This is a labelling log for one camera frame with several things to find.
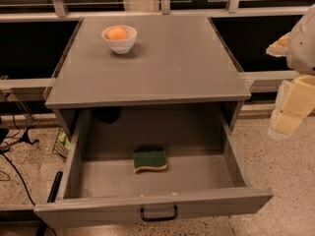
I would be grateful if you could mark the black bar beside drawer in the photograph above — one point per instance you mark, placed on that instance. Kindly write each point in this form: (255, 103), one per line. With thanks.
(51, 199)

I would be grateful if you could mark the black drawer handle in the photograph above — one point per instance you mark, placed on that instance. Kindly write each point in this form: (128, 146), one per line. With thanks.
(159, 214)

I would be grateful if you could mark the black stand on floor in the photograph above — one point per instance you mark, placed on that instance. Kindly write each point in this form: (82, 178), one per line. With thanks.
(22, 135)

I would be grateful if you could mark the wire basket with green item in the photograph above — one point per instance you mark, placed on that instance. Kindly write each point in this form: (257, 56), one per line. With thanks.
(61, 145)

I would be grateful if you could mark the orange fruit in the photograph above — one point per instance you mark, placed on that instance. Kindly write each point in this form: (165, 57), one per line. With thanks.
(117, 33)

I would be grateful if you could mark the open grey top drawer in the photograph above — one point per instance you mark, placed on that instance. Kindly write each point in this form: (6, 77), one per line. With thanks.
(204, 176)

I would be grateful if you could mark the white ceramic bowl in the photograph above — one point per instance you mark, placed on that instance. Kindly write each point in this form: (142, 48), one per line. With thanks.
(121, 46)

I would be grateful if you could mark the green and yellow sponge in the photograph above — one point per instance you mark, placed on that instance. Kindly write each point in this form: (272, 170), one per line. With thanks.
(149, 159)

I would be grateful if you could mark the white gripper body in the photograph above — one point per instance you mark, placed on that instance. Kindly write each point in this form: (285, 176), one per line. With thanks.
(302, 51)

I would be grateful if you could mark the grey cabinet with counter top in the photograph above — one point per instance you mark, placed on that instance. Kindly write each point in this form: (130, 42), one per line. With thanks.
(175, 59)

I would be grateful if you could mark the metal window railing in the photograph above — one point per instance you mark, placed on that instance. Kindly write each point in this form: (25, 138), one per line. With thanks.
(27, 10)

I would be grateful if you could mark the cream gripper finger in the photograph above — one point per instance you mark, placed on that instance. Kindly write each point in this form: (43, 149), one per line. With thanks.
(295, 101)
(279, 47)

